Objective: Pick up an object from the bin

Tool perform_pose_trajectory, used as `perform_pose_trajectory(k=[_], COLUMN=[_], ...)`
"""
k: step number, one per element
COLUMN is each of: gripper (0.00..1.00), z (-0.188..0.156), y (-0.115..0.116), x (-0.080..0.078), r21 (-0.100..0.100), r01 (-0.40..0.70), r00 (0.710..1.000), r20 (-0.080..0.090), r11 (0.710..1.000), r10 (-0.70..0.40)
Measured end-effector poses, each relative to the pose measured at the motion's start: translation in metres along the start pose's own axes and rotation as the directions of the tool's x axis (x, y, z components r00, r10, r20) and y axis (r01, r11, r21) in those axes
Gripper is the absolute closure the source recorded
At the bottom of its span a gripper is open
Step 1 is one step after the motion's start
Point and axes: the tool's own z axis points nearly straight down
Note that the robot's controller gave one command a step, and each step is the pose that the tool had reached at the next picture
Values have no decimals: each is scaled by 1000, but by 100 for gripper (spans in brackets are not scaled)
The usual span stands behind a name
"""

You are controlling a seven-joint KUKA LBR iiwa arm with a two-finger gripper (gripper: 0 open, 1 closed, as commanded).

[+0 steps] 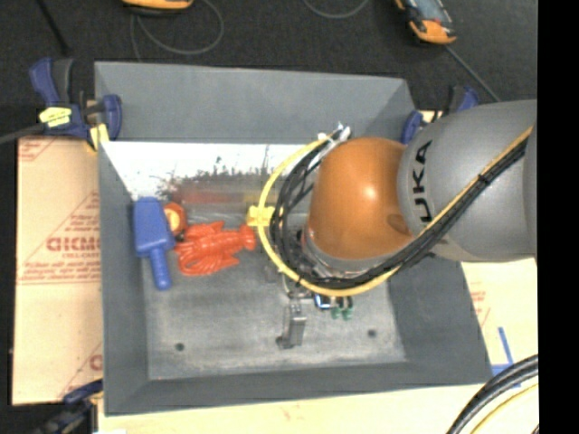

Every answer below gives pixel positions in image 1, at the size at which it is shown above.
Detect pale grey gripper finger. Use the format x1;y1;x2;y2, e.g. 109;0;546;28
275;306;292;350
289;302;308;348

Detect grey metal bin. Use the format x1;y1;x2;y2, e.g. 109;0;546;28
93;61;494;416

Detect small yellow toy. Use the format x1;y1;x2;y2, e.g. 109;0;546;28
245;205;273;230

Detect red-orange toy lobster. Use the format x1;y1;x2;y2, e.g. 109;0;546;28
173;221;258;278

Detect orange round toy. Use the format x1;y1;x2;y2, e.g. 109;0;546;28
162;201;189;242

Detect blue plastic toy tool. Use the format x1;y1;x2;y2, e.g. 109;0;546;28
131;196;177;291

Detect brown cardboard board red print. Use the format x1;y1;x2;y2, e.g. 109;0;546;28
11;134;538;407

